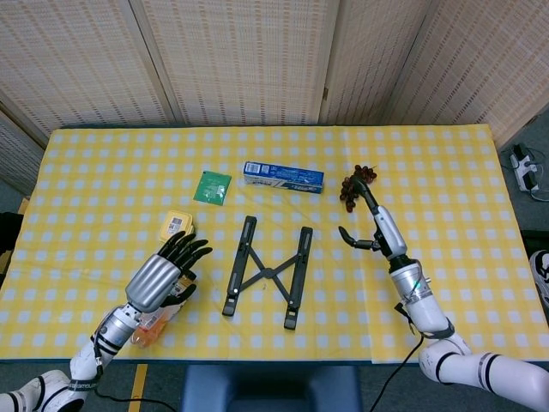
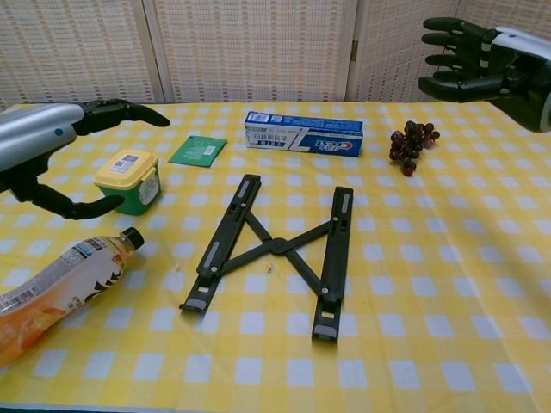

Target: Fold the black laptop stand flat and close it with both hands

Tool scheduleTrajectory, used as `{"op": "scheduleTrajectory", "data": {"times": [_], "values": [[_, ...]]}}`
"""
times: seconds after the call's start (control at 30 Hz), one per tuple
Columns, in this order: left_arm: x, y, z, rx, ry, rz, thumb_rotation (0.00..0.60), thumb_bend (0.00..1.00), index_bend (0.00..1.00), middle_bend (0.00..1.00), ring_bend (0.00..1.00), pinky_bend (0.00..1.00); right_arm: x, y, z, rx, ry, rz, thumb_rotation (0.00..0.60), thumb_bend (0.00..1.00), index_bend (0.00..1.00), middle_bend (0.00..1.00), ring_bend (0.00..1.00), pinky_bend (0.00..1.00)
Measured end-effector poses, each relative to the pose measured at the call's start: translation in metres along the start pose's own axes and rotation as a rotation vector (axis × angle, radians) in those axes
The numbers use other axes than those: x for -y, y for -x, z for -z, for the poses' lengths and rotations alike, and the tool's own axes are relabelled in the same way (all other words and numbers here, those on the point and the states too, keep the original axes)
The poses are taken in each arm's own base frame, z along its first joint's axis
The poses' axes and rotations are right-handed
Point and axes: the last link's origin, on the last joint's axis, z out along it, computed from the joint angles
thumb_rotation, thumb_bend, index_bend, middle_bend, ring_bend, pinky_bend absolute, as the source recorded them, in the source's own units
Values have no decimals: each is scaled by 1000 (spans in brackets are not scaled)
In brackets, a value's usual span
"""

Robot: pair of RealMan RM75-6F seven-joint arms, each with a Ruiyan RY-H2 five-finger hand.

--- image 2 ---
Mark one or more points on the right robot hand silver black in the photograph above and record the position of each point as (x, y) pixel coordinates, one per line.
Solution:
(516, 73)

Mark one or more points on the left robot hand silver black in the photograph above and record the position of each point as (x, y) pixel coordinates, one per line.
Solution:
(30, 133)

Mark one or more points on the black folding laptop stand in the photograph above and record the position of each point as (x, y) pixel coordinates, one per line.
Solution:
(280, 246)

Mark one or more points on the yellow checkered tablecloth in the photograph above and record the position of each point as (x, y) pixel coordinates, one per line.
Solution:
(430, 279)

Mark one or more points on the green container yellow lid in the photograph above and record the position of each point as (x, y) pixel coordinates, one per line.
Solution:
(125, 176)

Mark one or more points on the red grape bunch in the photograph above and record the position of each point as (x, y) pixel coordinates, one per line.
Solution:
(409, 144)

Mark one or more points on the orange drink plastic bottle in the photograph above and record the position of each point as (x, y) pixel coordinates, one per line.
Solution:
(64, 284)

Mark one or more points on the brass screen hinge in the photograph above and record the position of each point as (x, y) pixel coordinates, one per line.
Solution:
(355, 51)

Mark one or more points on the green sachet packet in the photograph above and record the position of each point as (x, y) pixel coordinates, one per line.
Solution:
(198, 150)

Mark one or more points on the blue toothpaste box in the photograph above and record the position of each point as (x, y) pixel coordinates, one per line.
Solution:
(301, 135)

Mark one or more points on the beige woven folding screen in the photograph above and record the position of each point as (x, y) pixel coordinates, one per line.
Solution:
(249, 47)

